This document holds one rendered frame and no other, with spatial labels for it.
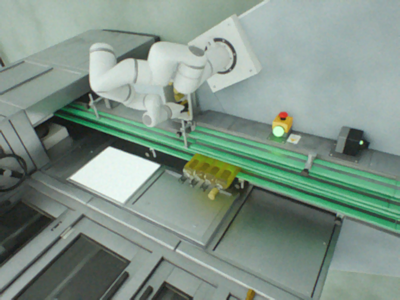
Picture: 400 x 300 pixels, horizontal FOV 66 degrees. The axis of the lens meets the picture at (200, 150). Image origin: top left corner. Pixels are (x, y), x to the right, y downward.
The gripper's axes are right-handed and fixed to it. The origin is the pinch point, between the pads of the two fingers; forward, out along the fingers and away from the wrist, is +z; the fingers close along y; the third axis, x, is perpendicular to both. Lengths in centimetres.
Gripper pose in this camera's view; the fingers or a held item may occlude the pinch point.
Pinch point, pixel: (183, 105)
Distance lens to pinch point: 163.9
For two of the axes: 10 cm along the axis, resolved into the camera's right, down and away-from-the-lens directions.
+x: 0.7, -8.9, -4.5
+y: 8.5, 2.9, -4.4
